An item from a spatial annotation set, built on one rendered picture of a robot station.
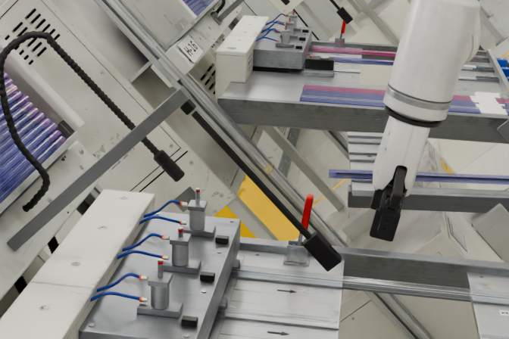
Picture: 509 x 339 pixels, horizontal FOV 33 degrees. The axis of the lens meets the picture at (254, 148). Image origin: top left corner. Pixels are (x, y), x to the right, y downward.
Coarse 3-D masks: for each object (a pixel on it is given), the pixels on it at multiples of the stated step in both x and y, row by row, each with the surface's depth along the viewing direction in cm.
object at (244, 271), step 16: (240, 272) 123; (256, 272) 123; (272, 272) 123; (288, 272) 123; (304, 272) 123; (368, 288) 121; (384, 288) 121; (400, 288) 121; (416, 288) 120; (432, 288) 120; (448, 288) 120; (464, 288) 120
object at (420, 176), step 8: (336, 176) 138; (344, 176) 138; (352, 176) 138; (360, 176) 138; (368, 176) 138; (416, 176) 137; (424, 176) 137; (432, 176) 137; (440, 176) 137; (448, 176) 137; (456, 176) 137; (464, 176) 137; (472, 176) 137; (480, 176) 137; (488, 176) 137; (496, 176) 137; (504, 176) 137; (504, 184) 136
